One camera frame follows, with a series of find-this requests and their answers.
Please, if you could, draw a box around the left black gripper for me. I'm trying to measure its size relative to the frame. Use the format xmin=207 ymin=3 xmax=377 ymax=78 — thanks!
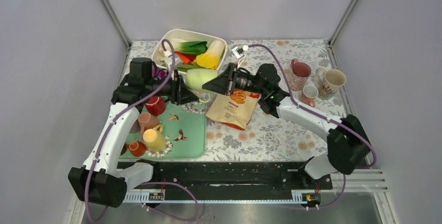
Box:
xmin=145 ymin=68 xmax=199 ymax=105

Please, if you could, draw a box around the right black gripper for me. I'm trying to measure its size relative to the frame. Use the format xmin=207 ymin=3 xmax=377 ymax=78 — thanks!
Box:
xmin=204 ymin=62 xmax=267 ymax=96

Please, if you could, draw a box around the light green mug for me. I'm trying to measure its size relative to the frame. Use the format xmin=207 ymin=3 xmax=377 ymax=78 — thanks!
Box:
xmin=185 ymin=68 xmax=217 ymax=103

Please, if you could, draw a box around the red mug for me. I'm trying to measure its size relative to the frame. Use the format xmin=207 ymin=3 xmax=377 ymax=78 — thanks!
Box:
xmin=145 ymin=96 xmax=166 ymax=117

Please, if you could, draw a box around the large pink patterned mug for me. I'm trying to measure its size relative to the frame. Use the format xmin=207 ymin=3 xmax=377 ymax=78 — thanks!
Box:
xmin=290 ymin=58 xmax=311 ymax=91

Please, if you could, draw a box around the small pink mug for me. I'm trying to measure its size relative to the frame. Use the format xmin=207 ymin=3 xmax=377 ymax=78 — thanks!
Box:
xmin=300 ymin=85 xmax=318 ymax=107

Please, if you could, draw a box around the cream floral mug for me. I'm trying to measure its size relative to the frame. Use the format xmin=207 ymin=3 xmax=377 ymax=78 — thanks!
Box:
xmin=315 ymin=68 xmax=347 ymax=100

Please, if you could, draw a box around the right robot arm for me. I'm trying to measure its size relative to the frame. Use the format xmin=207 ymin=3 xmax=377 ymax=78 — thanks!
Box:
xmin=202 ymin=63 xmax=371 ymax=189

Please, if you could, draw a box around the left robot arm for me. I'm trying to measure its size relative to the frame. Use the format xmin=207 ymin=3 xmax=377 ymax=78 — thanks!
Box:
xmin=68 ymin=58 xmax=198 ymax=208

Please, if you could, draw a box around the salmon brown mug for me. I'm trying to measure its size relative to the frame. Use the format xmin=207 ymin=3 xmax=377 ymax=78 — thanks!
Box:
xmin=138 ymin=112 xmax=160 ymax=137

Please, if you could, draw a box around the yellow mug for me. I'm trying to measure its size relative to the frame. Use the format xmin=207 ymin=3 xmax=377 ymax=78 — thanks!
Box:
xmin=142 ymin=125 xmax=167 ymax=153

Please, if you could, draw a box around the small orange mug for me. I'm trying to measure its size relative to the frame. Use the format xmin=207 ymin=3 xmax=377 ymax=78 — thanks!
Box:
xmin=126 ymin=141 xmax=147 ymax=157

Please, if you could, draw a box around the toy green cucumber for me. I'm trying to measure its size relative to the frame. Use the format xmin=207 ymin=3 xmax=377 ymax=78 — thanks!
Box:
xmin=177 ymin=64 xmax=203 ymax=72

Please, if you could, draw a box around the purple snack packet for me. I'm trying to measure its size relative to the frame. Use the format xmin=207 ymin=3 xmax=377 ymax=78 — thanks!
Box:
xmin=154 ymin=69 xmax=169 ymax=80

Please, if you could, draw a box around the toy yellow cabbage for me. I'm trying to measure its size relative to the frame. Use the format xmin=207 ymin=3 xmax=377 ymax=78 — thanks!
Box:
xmin=193 ymin=40 xmax=225 ymax=70

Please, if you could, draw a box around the cassava chips bag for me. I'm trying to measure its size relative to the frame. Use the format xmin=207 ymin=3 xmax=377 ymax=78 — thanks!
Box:
xmin=205 ymin=89 xmax=261 ymax=130

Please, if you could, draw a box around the green floral tray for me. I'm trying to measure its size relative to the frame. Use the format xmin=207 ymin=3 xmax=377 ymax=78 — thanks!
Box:
xmin=120 ymin=102 xmax=207 ymax=160

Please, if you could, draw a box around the toy orange carrot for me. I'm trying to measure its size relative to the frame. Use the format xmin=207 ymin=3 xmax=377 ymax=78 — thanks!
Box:
xmin=175 ymin=52 xmax=196 ymax=64

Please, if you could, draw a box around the toy bok choy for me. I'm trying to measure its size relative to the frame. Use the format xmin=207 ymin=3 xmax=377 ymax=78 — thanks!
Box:
xmin=170 ymin=39 xmax=208 ymax=56

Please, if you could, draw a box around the white rectangular vegetable bin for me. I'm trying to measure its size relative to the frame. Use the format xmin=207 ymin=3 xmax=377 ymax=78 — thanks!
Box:
xmin=151 ymin=29 xmax=229 ymax=70

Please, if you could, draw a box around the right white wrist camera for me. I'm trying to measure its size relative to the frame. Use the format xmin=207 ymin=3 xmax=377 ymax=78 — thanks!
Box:
xmin=231 ymin=45 xmax=249 ymax=60

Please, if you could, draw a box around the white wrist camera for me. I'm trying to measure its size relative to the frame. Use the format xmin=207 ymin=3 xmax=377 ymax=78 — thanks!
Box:
xmin=231 ymin=45 xmax=249 ymax=60
xmin=163 ymin=51 xmax=181 ymax=71

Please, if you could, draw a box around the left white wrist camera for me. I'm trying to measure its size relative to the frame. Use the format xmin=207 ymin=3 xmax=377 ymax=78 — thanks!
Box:
xmin=163 ymin=51 xmax=181 ymax=71

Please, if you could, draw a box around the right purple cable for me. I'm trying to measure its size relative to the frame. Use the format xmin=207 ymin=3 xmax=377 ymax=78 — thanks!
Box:
xmin=243 ymin=44 xmax=378 ymax=211

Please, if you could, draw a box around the purple cable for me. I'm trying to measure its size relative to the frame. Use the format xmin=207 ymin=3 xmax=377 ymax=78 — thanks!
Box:
xmin=243 ymin=44 xmax=378 ymax=211
xmin=84 ymin=39 xmax=200 ymax=223

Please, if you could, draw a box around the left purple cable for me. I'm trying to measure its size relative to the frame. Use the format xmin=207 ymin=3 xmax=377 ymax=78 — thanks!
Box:
xmin=84 ymin=39 xmax=200 ymax=223

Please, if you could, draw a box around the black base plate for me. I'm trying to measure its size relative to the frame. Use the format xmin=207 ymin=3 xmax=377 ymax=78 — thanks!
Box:
xmin=136 ymin=161 xmax=333 ymax=201

